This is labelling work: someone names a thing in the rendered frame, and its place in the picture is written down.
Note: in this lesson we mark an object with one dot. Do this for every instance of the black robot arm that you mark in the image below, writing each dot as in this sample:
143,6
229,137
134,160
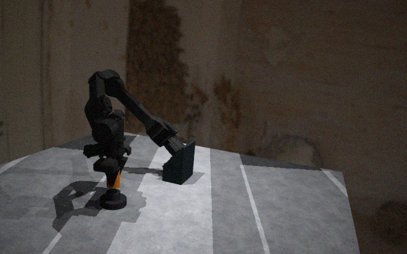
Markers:
106,126

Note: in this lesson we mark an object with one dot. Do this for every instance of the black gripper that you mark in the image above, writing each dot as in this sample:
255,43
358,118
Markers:
114,161

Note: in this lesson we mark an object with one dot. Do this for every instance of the black round pedestal with short shaft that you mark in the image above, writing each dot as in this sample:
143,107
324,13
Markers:
113,199

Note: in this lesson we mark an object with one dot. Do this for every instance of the orange tapered knob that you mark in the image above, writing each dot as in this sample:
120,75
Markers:
116,185

